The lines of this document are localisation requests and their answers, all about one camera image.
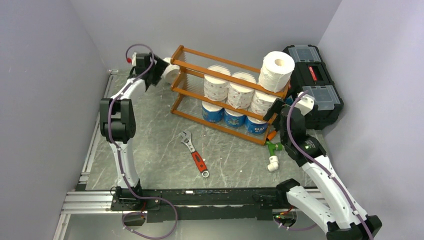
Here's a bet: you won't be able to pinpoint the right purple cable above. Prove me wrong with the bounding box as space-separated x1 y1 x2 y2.
273 90 375 240

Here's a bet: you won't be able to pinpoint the blue roll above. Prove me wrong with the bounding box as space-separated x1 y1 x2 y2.
244 116 268 135
201 101 224 123
223 108 246 128

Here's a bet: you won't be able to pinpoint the black plastic toolbox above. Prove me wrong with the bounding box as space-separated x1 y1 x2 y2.
283 44 344 130

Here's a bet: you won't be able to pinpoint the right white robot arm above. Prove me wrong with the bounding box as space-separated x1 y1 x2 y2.
264 99 382 240

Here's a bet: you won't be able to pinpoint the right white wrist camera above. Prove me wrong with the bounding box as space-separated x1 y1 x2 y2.
294 91 315 116

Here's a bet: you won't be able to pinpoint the orange handled screwdriver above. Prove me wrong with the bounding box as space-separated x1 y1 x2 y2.
266 130 278 141

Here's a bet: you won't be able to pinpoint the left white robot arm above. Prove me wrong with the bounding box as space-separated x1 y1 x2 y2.
99 52 169 210

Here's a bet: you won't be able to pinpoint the plain white paper roll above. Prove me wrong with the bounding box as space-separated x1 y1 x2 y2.
258 51 295 93

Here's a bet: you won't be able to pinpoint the red handled adjustable wrench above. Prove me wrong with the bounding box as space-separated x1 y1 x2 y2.
180 130 210 178

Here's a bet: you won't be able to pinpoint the dotted white roll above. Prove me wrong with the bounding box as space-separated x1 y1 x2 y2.
203 65 231 102
249 90 278 116
227 72 257 109

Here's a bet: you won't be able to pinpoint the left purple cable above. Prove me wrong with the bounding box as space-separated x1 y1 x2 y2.
107 43 179 240

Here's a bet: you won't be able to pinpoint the purple cable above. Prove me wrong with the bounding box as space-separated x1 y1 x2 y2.
107 43 179 240
273 90 375 240

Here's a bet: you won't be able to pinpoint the orange wooden shelf rack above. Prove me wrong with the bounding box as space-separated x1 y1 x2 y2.
170 45 290 146

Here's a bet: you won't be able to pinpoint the dotted white roll front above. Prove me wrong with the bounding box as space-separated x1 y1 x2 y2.
227 72 257 109

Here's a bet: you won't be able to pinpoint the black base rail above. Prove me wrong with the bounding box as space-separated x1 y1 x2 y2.
110 187 291 223

